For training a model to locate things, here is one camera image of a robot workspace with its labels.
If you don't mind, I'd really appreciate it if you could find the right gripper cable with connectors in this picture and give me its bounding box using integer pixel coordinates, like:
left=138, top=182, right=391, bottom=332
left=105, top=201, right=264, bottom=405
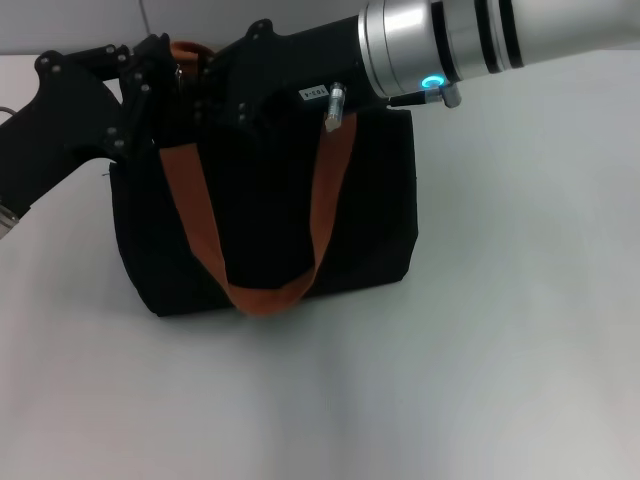
left=323, top=81, right=464, bottom=134

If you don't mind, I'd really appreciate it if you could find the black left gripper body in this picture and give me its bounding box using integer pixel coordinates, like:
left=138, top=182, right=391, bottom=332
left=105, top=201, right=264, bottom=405
left=0, top=44, right=127, bottom=217

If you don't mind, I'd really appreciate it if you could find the black bag with orange handles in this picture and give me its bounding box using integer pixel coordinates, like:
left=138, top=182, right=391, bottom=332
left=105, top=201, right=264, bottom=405
left=107, top=39, right=419, bottom=321

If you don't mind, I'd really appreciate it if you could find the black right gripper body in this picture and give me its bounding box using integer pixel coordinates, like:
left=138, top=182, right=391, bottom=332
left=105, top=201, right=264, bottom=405
left=233, top=16, right=390, bottom=140

